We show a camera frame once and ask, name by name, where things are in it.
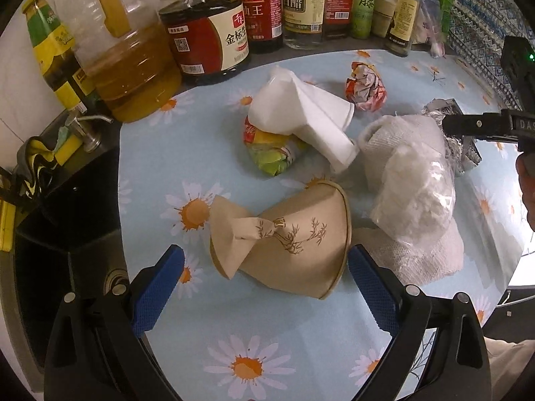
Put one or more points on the white gauze cloth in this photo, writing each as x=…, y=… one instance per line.
x=384, y=142

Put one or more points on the small pale jar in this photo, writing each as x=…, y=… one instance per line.
x=382, y=16

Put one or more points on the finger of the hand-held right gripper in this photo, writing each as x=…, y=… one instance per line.
x=476, y=123

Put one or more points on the silver foil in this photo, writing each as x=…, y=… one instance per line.
x=459, y=154

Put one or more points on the person's right hand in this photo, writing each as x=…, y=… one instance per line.
x=527, y=188

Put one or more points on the black kitchen sink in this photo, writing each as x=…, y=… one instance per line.
x=62, y=250

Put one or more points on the daisy print table mat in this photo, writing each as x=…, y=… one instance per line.
x=259, y=326

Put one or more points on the black and yellow cloth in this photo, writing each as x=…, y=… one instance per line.
x=33, y=163

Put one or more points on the crushed brown paper cup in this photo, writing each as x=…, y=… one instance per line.
x=309, y=259

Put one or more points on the green yellow snack wrapper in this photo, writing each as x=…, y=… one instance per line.
x=267, y=150

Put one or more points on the patterned blue cloth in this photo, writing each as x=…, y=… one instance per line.
x=476, y=29

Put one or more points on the dark soy sauce jug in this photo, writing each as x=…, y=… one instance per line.
x=209, y=37

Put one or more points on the clear bag of small items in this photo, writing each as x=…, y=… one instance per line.
x=430, y=21

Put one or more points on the clear white vinegar bottle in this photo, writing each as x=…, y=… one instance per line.
x=303, y=4

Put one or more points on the clear plastic bag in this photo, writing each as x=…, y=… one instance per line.
x=413, y=192

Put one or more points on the large clear cooking oil jug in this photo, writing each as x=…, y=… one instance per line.
x=133, y=71

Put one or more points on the green label seasoning bottle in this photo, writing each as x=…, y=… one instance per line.
x=363, y=4

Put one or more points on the dark bottle with yellow cap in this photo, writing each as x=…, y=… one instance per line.
x=403, y=16

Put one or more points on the green yellow sponge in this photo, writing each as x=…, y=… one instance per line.
x=69, y=148

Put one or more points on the red label soy sauce bottle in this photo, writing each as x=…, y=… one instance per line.
x=261, y=8

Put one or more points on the green label oil bottle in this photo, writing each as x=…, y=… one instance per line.
x=54, y=58

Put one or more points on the crumpled red wrapper ball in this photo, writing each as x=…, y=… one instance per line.
x=365, y=87

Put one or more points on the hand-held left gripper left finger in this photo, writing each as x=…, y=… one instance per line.
x=159, y=288

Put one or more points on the person's beige trousers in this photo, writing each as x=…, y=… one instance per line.
x=510, y=355

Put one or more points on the white paper tissue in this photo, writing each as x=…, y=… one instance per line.
x=301, y=112

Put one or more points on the yellow dish soap bottle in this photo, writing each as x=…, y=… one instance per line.
x=6, y=225

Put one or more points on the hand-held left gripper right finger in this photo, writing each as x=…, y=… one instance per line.
x=372, y=292

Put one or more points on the brown paper tissue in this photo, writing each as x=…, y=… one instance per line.
x=230, y=234

